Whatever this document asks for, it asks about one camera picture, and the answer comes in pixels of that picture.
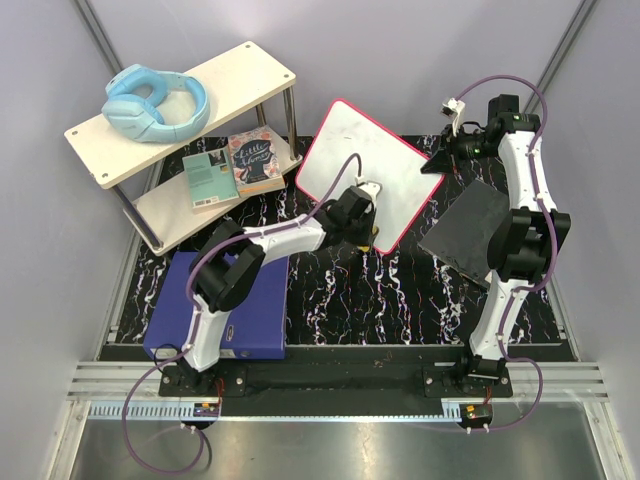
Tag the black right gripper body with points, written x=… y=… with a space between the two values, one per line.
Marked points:
x=469 y=147

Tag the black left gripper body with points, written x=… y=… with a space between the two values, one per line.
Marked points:
x=358 y=232

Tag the yellow whiteboard eraser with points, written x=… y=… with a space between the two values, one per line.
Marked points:
x=368 y=245

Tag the pink framed whiteboard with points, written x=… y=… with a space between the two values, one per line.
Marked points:
x=351 y=146

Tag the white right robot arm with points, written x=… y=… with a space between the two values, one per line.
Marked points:
x=522 y=251

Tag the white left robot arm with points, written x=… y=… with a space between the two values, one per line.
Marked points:
x=224 y=272

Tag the black notebook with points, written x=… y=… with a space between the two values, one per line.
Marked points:
x=461 y=236

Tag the Little Women book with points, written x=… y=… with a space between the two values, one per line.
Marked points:
x=256 y=167

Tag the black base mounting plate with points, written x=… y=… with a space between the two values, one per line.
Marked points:
x=360 y=375

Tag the teal paperback book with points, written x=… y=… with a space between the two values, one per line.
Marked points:
x=210 y=179

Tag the light blue headphones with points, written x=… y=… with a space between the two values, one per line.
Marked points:
x=133 y=97

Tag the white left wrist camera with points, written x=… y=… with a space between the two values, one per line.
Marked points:
x=370 y=190

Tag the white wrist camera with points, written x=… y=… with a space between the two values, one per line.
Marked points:
x=454 y=110
x=370 y=190

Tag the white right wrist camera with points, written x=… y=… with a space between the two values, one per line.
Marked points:
x=454 y=110

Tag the blue ring binder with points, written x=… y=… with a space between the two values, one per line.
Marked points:
x=255 y=330

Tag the slotted cable duct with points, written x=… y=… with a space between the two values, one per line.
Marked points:
x=426 y=410

